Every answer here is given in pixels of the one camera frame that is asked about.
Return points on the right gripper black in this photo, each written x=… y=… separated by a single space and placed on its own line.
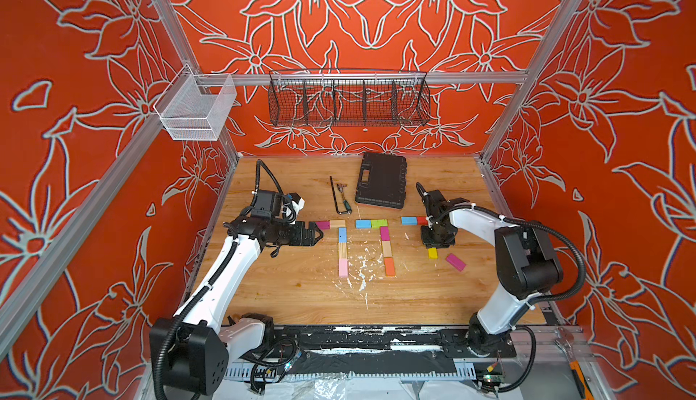
x=430 y=240

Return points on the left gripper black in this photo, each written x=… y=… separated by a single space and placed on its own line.
x=298 y=239

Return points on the magenta block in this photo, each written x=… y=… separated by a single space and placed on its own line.
x=324 y=225
x=456 y=262
x=385 y=234

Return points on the natural wood block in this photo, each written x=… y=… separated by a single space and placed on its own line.
x=342 y=251
x=386 y=249
x=335 y=224

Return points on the pink block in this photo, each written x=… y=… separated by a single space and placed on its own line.
x=343 y=268

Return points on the orange block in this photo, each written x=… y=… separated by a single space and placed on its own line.
x=389 y=267

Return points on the green block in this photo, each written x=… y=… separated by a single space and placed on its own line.
x=376 y=224

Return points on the black plastic tool case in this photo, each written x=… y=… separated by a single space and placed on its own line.
x=382 y=180

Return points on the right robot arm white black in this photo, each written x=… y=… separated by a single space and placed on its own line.
x=527 y=265

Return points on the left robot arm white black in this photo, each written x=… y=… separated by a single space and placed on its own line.
x=191 y=351

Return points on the black hex key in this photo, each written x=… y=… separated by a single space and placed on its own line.
x=334 y=189

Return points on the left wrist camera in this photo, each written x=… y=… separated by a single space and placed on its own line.
x=293 y=203

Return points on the green handled ratchet wrench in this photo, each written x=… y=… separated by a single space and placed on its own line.
x=347 y=207

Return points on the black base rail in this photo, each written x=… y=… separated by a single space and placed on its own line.
x=450 y=339

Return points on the black wire basket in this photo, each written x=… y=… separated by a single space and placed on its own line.
x=333 y=97

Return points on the white wire basket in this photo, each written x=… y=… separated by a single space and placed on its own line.
x=195 y=107

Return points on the orange handled tool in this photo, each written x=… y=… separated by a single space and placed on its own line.
x=581 y=383

